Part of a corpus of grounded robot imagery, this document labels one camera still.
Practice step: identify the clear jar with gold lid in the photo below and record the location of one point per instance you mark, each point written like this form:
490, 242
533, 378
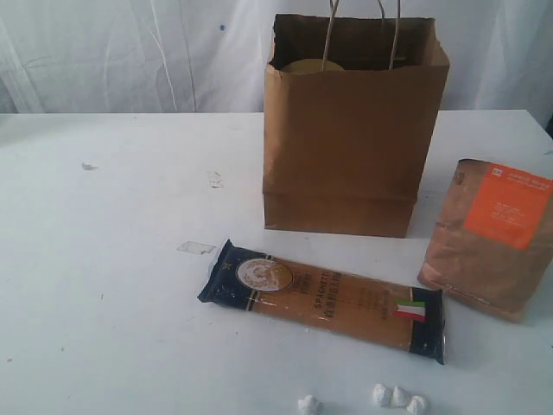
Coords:
310, 66

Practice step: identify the spaghetti packet dark blue ends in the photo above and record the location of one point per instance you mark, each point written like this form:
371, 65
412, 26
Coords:
372, 310

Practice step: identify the kraft pouch with orange label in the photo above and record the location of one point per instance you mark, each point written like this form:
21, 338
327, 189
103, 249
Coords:
492, 241

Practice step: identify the large brown paper shopping bag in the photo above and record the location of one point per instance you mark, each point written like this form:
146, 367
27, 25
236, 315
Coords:
344, 152

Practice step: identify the clear tape piece on table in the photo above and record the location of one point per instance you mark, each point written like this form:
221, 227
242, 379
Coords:
195, 248

